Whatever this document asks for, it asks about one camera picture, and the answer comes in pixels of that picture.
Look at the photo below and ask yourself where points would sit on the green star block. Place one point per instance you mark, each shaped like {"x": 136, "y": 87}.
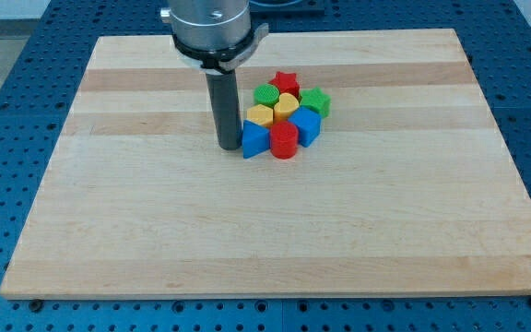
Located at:
{"x": 316, "y": 100}

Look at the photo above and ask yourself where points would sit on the red star block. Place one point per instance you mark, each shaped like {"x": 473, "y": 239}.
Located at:
{"x": 286, "y": 83}

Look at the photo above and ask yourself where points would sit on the red cylinder block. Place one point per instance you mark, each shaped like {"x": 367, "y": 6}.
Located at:
{"x": 284, "y": 138}

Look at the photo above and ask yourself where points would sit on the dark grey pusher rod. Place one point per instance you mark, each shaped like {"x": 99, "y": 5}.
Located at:
{"x": 223, "y": 94}

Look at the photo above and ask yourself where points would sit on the blue cube block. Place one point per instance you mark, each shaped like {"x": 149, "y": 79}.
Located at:
{"x": 308, "y": 123}

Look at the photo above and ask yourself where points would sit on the blue triangle block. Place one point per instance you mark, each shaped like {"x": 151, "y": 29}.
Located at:
{"x": 255, "y": 139}

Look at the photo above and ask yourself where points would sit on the light wooden board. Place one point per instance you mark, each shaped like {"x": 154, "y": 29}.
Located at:
{"x": 409, "y": 191}

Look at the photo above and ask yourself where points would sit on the green cylinder block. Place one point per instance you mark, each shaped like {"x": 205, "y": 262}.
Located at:
{"x": 266, "y": 94}

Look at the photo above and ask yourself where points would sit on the yellow heart block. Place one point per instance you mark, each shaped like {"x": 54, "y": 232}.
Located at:
{"x": 285, "y": 107}

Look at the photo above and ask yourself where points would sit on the yellow hexagon block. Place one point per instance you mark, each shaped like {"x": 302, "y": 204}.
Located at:
{"x": 261, "y": 115}

